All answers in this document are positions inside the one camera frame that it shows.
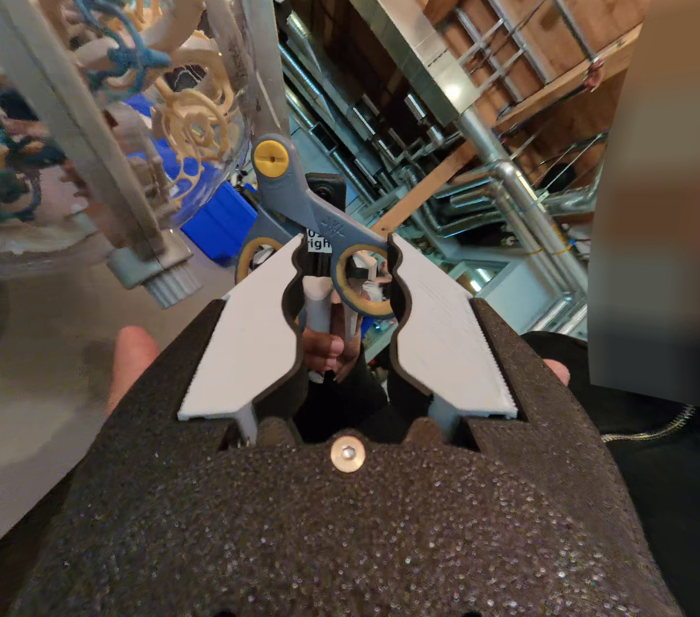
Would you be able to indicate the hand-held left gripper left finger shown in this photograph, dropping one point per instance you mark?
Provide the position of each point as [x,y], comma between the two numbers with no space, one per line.
[240,354]

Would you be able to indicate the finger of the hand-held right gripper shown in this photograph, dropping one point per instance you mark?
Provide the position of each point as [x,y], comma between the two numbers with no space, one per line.
[365,262]

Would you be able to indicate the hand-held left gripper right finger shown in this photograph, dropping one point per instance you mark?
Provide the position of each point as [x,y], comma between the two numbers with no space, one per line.
[454,354]

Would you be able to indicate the person's right hand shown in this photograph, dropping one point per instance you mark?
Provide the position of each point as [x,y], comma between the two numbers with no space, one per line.
[328,351]

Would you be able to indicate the person's left hand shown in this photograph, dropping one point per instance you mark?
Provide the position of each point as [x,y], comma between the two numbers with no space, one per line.
[131,360]

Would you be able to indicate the blue plastic bin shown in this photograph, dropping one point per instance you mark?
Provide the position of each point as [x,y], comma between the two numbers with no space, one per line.
[219,223]

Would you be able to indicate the cluster of silver ceiling pipes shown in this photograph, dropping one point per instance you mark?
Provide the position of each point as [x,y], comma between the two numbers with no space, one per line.
[492,162]

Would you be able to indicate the person's black jacket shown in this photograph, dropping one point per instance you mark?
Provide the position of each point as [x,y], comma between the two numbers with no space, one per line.
[645,464]

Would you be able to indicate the clear maze puzzle ball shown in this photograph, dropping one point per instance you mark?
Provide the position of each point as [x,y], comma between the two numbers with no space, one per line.
[82,108]

